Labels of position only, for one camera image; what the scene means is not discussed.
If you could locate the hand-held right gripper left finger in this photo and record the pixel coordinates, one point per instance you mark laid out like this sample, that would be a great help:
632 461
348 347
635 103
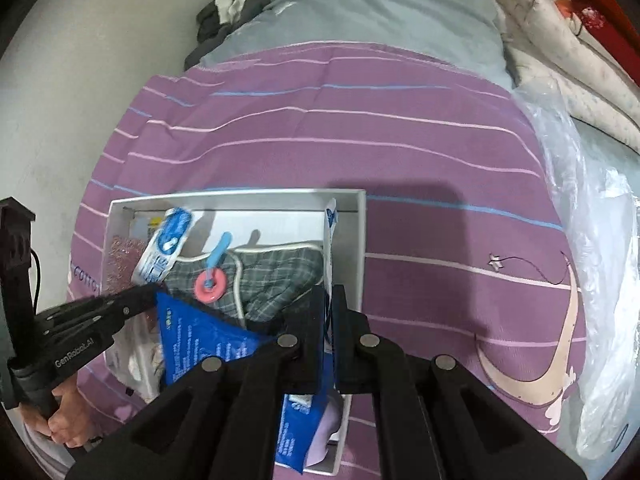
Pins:
307 350

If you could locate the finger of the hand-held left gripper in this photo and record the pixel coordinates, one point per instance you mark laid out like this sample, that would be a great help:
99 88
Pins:
115 299
110 317

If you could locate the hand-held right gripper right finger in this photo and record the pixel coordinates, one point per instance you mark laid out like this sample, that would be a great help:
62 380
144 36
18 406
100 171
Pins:
350 355

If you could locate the pink glitter sponge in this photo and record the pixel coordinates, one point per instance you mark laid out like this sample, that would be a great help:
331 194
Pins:
120 265

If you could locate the small blue white packet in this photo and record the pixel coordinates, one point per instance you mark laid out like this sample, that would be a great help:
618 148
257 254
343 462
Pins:
162 245

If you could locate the lavender sponge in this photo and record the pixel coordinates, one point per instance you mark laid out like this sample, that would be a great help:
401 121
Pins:
327 430

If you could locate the green plaid pouch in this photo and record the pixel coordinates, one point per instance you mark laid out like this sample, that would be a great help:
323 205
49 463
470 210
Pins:
270 280

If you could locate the white shallow box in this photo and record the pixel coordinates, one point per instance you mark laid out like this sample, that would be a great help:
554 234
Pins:
280 200

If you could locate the person's left hand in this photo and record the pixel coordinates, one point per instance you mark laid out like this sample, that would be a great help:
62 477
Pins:
67 417

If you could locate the purple striped bed sheet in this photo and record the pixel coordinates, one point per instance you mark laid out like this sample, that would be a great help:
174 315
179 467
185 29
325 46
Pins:
350 135

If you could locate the clear plastic sheet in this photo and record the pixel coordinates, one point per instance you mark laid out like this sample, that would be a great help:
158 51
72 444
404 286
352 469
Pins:
595 260

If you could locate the dark crumpled cloth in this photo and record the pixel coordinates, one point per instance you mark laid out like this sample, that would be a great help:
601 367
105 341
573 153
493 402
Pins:
215 15

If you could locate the grey blanket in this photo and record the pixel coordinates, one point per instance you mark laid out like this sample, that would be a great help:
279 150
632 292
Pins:
375 15

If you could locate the red folded quilt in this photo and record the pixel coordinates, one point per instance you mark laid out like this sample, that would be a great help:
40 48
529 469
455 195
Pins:
617 25

